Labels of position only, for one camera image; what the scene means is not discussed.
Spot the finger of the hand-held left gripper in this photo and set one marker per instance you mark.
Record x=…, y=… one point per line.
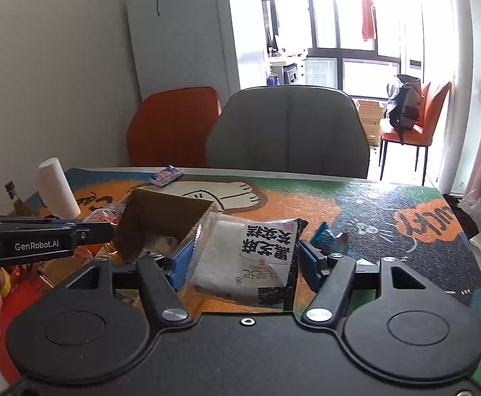
x=26, y=222
x=96, y=232

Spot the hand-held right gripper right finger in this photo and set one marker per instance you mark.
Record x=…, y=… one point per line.
x=308, y=264

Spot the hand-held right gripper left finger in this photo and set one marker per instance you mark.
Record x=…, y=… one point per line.
x=182, y=262

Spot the white black cake packet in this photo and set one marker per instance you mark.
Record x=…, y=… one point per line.
x=232, y=264

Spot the brown cardboard box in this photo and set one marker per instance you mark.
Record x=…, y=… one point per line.
x=162, y=214

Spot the red snack packet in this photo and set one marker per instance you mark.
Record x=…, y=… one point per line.
x=104, y=214

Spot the glass bottle with dark cap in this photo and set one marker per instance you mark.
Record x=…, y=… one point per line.
x=15, y=202

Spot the blue snack packet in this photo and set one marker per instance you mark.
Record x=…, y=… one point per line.
x=327, y=239

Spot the white paper towel roll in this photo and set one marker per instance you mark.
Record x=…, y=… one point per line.
x=57, y=189

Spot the blue tissue pack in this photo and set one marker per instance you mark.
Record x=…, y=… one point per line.
x=166, y=175

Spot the grey chair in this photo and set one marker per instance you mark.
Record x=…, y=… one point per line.
x=285, y=132

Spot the stacked cardboard boxes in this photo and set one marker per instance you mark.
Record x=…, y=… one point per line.
x=370, y=119

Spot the black grey backpack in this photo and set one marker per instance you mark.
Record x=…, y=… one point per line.
x=403, y=103

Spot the orange chair with black legs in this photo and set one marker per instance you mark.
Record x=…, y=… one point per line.
x=432, y=115

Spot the white cabinet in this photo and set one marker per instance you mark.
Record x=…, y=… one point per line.
x=191, y=37

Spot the red hanging garment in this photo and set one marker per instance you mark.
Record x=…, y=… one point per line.
x=368, y=4

